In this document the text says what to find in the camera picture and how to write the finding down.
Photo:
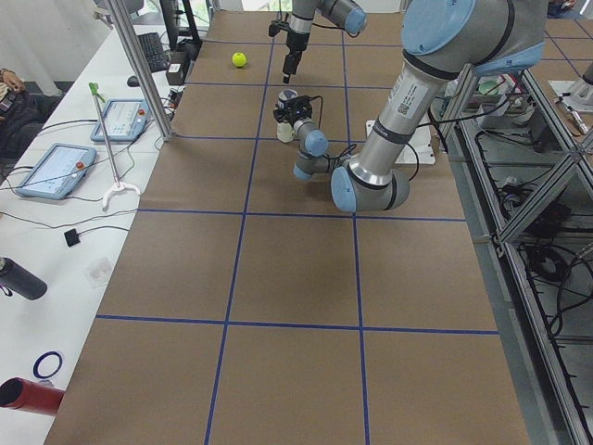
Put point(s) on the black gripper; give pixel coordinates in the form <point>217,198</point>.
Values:
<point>282,114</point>
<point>294,43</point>

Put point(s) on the yellow tennis ball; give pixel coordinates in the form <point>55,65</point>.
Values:
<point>239,60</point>

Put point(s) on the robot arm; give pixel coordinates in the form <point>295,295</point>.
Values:
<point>347,16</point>
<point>439,39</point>

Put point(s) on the black box with label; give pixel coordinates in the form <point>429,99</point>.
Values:
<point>178,68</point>

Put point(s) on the black monitor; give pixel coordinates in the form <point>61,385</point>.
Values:
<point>171,14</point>

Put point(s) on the black keyboard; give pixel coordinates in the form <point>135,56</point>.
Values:
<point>156,57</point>

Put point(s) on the black computer mouse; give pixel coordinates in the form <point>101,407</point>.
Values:
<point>133,82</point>

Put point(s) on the teach pendant far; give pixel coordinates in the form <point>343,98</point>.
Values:
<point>125,119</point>

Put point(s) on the teach pendant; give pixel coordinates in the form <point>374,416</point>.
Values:
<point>58,172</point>
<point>125,119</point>

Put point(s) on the reacher grabber stick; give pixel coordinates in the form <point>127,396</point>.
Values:
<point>119,186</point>

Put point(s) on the teach pendant near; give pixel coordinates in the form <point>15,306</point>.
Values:
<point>58,172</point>

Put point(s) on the small black square pad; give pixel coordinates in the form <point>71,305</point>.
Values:
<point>72,237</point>

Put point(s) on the black water bottle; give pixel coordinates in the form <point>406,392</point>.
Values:
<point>17,280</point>

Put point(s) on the red cylinder tube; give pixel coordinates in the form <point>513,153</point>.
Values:
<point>31,397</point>

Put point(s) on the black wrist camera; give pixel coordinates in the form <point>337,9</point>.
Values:
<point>303,102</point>

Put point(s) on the electronics board with wires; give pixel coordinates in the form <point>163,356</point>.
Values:
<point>173,99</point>

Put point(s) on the aluminium frame post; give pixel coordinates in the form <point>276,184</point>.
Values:
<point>135,55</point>

